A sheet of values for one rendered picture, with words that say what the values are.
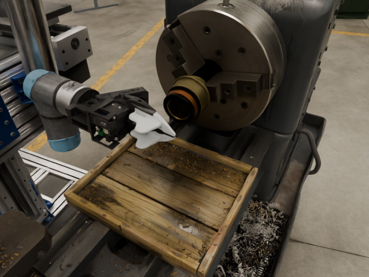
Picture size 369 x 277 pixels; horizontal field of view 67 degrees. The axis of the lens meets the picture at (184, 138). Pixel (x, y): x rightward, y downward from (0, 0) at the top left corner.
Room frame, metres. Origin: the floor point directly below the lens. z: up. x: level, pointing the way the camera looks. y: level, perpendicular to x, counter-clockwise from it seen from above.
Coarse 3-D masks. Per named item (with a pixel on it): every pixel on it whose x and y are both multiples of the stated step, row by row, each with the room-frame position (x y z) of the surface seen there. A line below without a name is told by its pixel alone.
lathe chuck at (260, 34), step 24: (216, 0) 0.70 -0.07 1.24; (168, 24) 0.69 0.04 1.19; (192, 24) 0.64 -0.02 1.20; (216, 24) 0.61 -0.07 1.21; (240, 24) 0.59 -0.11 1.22; (264, 24) 0.63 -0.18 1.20; (168, 48) 0.68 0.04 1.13; (216, 48) 0.61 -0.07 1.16; (240, 48) 0.58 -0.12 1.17; (264, 48) 0.56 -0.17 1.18; (168, 72) 0.68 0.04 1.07; (264, 72) 0.55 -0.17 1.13; (240, 96) 0.58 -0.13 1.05; (264, 96) 0.55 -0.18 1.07; (216, 120) 0.60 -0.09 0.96; (240, 120) 0.57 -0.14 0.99
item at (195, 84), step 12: (180, 84) 0.52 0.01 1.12; (192, 84) 0.52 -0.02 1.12; (204, 84) 0.55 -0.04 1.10; (168, 96) 0.50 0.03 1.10; (180, 96) 0.48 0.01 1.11; (192, 96) 0.50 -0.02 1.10; (204, 96) 0.51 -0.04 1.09; (168, 108) 0.50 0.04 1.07; (180, 108) 0.53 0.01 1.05; (192, 108) 0.47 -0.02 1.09; (204, 108) 0.53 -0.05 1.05; (180, 120) 0.49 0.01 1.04
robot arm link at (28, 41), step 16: (16, 0) 0.62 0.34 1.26; (32, 0) 0.63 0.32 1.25; (16, 16) 0.61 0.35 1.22; (32, 16) 0.62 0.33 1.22; (16, 32) 0.62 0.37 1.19; (32, 32) 0.62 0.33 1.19; (48, 32) 0.65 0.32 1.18; (32, 48) 0.61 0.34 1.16; (48, 48) 0.64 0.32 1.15; (32, 64) 0.61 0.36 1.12; (48, 64) 0.63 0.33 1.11
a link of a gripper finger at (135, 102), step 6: (126, 96) 0.46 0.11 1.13; (132, 96) 0.46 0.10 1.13; (126, 102) 0.45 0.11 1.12; (132, 102) 0.44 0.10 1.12; (138, 102) 0.44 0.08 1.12; (144, 102) 0.44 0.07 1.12; (132, 108) 0.44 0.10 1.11; (138, 108) 0.43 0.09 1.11; (144, 108) 0.43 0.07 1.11; (150, 108) 0.43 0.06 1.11; (150, 114) 0.42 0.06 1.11
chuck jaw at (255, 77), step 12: (228, 72) 0.59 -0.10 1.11; (240, 72) 0.58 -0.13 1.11; (216, 84) 0.53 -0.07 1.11; (228, 84) 0.53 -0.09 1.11; (240, 84) 0.54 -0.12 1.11; (252, 84) 0.52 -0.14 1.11; (264, 84) 0.55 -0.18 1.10; (216, 96) 0.52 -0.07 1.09; (228, 96) 0.53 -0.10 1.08; (252, 96) 0.52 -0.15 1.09
